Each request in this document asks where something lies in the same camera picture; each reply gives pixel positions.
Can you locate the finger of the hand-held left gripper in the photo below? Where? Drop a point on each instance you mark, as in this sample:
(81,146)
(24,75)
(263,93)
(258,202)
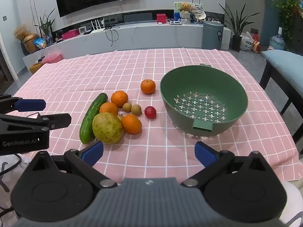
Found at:
(56,120)
(30,105)

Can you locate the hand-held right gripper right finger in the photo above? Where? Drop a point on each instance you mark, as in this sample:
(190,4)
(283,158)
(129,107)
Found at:
(204,152)

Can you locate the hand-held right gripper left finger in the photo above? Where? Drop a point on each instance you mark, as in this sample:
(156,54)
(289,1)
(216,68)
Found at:
(92,152)

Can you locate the green cucumber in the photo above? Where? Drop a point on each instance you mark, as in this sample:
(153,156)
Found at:
(91,115)

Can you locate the orange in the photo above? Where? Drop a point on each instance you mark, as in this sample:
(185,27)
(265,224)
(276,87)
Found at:
(119,98)
(148,87)
(108,108)
(132,124)

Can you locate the green colander bowl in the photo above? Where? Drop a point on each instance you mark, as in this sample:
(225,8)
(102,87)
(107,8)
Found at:
(189,82)

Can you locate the large yellow-green pomelo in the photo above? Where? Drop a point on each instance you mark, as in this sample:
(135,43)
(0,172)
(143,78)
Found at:
(107,128)

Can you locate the orange box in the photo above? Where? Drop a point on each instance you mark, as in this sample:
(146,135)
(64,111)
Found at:
(36,68)

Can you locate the white patterned cloth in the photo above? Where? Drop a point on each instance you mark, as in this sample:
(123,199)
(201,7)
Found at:
(9,184)

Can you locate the pink basket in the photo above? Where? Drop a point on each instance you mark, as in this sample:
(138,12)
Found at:
(52,58)

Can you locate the small brown kiwi left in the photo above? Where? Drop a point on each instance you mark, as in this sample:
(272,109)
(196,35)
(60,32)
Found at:
(127,107)

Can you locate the small brown kiwi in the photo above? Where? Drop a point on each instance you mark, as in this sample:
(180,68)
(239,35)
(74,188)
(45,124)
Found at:
(127,107)
(136,110)

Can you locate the small brown kiwi right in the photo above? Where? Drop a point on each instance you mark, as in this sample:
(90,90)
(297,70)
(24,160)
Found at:
(136,110)

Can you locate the golden vase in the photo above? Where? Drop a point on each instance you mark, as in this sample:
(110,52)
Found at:
(30,43)

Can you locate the blue snack bag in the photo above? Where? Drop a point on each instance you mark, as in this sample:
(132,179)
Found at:
(40,43)

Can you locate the red small apple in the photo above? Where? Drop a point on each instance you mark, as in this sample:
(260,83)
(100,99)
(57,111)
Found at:
(150,112)

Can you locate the dried flowers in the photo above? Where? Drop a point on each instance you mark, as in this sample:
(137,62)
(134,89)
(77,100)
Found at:
(20,32)

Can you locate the slim-leaved potted plant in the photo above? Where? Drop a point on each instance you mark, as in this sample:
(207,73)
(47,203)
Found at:
(46,27)

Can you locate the pink box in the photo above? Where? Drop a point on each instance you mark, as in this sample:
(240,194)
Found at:
(70,34)

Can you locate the white router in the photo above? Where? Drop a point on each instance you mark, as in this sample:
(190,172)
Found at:
(97,29)

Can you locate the pink checked tablecloth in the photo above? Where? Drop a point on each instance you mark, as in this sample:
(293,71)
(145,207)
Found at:
(153,61)

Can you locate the grey trash can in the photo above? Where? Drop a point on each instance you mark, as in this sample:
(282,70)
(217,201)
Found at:
(211,36)

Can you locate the red and white bag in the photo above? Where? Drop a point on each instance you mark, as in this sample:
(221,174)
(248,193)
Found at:
(256,46)

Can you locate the white plastic bag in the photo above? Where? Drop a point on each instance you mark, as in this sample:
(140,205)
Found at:
(246,42)

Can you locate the bench with blue cushion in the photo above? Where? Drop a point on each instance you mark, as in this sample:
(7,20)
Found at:
(287,59)

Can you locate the grey television cabinet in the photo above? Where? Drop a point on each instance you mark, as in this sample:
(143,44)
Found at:
(153,36)

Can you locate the potted plant in black pot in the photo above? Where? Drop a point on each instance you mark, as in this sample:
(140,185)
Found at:
(236,28)

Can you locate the blue water bottle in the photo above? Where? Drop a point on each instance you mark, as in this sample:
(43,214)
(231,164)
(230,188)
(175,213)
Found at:
(277,42)

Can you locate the white hat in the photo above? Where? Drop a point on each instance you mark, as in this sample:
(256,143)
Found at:
(200,16)

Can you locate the red box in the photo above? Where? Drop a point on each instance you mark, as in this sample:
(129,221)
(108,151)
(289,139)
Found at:
(161,19)

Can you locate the brown teddy bear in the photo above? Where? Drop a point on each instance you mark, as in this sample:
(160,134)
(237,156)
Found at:
(185,7)

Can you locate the climbing green plant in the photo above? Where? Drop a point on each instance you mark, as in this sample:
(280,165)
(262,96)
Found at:
(287,11)

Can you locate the small white frame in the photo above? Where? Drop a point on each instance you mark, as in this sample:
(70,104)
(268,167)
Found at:
(83,30)

